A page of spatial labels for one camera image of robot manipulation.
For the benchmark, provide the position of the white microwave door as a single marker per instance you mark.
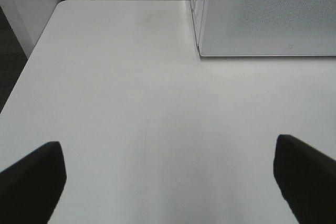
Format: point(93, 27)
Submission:
point(267, 28)

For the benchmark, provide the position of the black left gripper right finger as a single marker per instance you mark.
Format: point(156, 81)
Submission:
point(306, 179)

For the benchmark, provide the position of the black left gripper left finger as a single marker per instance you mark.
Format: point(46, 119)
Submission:
point(31, 187)

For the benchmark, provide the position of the white cabinet beside table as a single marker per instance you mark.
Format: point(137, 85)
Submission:
point(28, 19)

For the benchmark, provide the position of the white microwave oven body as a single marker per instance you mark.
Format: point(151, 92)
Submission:
point(197, 9)

